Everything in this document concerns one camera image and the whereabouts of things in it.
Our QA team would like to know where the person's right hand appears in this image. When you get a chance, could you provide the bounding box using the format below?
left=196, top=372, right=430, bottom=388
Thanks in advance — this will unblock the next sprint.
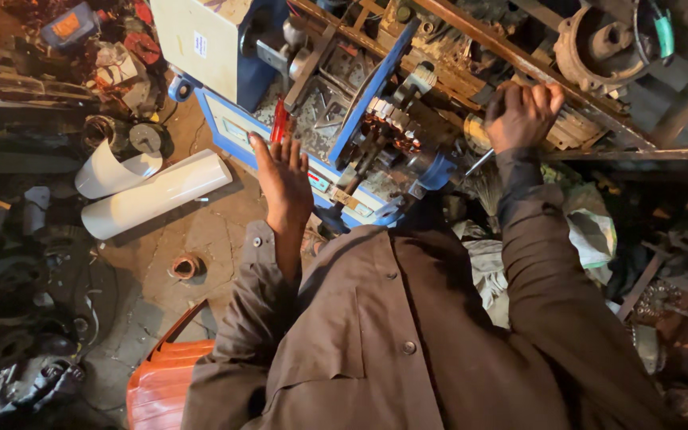
left=483, top=81, right=566, bottom=155

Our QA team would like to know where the person's left hand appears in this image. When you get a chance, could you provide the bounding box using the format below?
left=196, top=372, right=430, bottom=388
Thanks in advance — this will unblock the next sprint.
left=248, top=132, right=316, bottom=236

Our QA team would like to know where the rusty metal rack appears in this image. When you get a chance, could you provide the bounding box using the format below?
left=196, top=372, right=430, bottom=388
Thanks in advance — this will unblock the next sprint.
left=289, top=0, right=688, bottom=163

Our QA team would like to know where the cream stepped winding former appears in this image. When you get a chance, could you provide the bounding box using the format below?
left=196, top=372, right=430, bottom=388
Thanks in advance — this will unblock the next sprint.
left=544, top=104, right=604, bottom=151

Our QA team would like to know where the yellow tape roll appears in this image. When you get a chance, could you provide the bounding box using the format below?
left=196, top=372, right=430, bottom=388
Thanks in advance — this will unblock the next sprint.
left=463, top=113, right=494, bottom=156

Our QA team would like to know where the shiny metal rod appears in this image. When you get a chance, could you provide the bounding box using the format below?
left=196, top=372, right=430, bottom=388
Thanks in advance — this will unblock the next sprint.
left=462, top=148, right=496, bottom=179

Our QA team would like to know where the rusty motor housing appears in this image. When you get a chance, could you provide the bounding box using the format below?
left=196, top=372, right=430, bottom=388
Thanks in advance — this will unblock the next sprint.
left=553, top=5, right=649, bottom=96

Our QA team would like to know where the straw brush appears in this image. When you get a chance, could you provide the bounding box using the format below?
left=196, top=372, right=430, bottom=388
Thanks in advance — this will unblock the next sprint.
left=469, top=161, right=503, bottom=219

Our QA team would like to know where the white cloth sack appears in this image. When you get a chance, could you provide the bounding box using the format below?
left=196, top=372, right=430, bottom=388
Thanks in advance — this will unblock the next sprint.
left=462, top=167, right=618, bottom=329

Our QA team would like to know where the heap of rusty motor parts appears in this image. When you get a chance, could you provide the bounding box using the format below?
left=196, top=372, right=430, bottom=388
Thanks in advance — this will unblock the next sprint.
left=610, top=170, right=688, bottom=430

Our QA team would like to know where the person's brown shirt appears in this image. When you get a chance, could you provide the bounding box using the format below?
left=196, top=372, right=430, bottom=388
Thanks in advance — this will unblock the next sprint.
left=181, top=197, right=682, bottom=430

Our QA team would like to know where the blue coil winding machine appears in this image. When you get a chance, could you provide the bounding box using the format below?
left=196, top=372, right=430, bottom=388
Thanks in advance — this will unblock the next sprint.
left=149, top=0, right=471, bottom=233

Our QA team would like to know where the grey round motor part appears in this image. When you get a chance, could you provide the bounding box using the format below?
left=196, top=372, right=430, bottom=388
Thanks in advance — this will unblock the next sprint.
left=128, top=122, right=173, bottom=157

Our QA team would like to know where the long white paper roll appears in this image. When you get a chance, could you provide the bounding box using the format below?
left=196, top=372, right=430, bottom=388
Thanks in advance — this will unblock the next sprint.
left=80, top=149, right=234, bottom=241

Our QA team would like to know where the short white paper roll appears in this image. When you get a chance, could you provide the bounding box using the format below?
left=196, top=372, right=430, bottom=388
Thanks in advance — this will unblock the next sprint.
left=74, top=139, right=164, bottom=200

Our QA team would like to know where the dark copper wound stator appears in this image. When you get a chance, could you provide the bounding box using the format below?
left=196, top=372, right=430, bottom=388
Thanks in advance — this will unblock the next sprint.
left=80, top=115, right=129, bottom=154

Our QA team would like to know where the blue plastic jug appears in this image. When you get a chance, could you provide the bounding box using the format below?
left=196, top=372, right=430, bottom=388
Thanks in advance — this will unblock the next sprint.
left=41, top=2, right=102, bottom=50

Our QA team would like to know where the orange plastic stool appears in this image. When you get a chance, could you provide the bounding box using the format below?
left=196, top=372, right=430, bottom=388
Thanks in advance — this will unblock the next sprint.
left=126, top=299, right=217, bottom=430

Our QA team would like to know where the heap of dark scrap parts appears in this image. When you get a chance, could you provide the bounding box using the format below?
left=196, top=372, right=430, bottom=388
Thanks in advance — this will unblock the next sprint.
left=0, top=179, right=121, bottom=430

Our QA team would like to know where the copper wire coil former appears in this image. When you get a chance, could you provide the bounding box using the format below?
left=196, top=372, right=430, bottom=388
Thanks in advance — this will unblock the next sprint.
left=361, top=96, right=424, bottom=155

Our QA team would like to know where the green handled tool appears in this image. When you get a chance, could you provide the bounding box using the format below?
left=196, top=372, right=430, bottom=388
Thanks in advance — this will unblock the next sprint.
left=649, top=0, right=677, bottom=59

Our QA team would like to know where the small copper wound ring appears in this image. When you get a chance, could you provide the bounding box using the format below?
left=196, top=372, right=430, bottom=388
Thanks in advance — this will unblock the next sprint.
left=169, top=252, right=204, bottom=281

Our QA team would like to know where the heap of wire and scrap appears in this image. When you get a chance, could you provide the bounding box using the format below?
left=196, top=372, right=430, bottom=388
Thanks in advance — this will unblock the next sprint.
left=0, top=0, right=168, bottom=123

